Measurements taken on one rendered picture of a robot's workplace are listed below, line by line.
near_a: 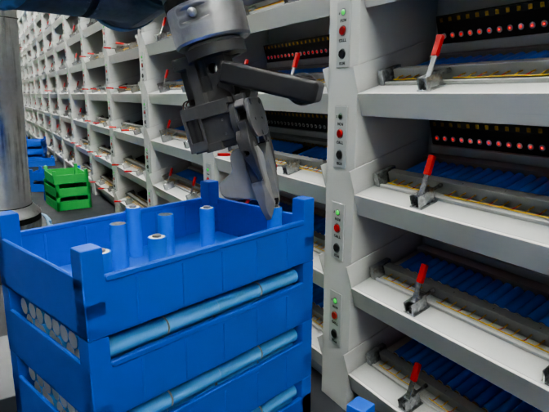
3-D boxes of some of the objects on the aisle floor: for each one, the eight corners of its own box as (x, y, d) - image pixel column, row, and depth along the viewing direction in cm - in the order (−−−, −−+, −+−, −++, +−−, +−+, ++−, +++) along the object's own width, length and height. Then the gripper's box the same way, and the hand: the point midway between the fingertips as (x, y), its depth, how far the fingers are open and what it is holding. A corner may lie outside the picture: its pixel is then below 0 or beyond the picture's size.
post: (155, 247, 229) (132, -189, 192) (149, 242, 237) (126, -177, 200) (197, 241, 239) (182, -175, 201) (189, 236, 247) (174, -165, 209)
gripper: (193, 61, 65) (236, 218, 69) (158, 55, 56) (210, 238, 59) (254, 42, 63) (296, 205, 66) (229, 33, 53) (278, 224, 57)
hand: (274, 206), depth 62 cm, fingers closed, pressing on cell
